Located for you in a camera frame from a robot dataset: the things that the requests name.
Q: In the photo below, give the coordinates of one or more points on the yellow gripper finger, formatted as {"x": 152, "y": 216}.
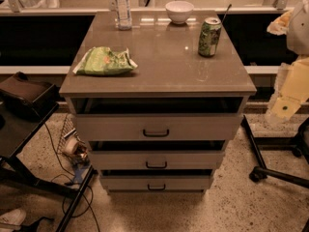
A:
{"x": 281, "y": 109}

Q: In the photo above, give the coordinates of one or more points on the grey drawer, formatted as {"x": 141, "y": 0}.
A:
{"x": 147, "y": 119}
{"x": 156, "y": 180}
{"x": 157, "y": 155}

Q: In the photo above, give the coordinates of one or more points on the white shoe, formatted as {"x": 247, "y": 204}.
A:
{"x": 15, "y": 217}

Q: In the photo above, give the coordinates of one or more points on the clear plastic water bottle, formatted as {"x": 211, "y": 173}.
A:
{"x": 123, "y": 14}

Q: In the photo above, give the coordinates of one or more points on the green chip bag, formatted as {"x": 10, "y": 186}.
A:
{"x": 104, "y": 61}

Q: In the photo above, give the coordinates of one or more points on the black office chair base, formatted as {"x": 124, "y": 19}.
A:
{"x": 298, "y": 146}

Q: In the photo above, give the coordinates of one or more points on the dark brown box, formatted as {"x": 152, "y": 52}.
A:
{"x": 27, "y": 99}

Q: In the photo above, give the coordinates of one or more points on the wire basket with clutter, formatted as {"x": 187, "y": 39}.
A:
{"x": 73, "y": 150}

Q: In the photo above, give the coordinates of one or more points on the green soda can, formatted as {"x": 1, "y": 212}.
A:
{"x": 209, "y": 36}

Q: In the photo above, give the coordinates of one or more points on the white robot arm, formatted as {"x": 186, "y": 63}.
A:
{"x": 295, "y": 25}

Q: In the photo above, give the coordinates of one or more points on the white ceramic bowl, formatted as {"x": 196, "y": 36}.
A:
{"x": 179, "y": 11}

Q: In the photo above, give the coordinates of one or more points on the grey drawer cabinet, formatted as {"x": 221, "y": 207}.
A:
{"x": 169, "y": 65}

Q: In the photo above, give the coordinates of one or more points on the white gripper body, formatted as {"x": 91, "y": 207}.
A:
{"x": 298, "y": 33}

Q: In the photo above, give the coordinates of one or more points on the bottom grey drawer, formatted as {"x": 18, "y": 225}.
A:
{"x": 156, "y": 180}

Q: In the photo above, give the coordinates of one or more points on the top grey drawer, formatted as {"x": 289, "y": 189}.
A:
{"x": 147, "y": 119}

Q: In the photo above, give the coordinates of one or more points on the middle grey drawer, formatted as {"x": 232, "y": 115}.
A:
{"x": 157, "y": 155}

